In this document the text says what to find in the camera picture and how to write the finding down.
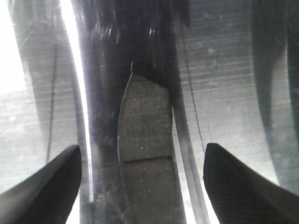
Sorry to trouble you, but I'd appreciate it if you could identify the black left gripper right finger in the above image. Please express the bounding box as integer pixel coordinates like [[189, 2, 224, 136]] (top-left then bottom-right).
[[203, 143, 299, 224]]

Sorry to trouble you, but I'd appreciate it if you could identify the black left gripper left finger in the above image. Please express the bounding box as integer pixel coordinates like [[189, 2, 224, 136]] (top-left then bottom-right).
[[0, 145, 81, 224]]

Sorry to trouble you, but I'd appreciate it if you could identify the grey brake pad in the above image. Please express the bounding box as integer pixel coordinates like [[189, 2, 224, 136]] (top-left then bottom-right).
[[117, 62, 185, 224]]

